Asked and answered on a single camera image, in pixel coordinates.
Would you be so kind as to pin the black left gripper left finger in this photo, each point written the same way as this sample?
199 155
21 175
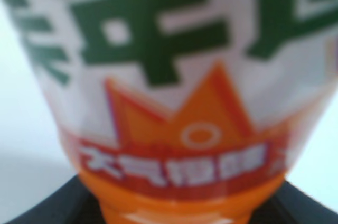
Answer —
72 203

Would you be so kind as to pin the orange soda plastic bottle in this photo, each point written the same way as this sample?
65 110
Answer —
181 111

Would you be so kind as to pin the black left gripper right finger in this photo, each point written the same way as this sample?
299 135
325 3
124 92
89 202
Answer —
290 205

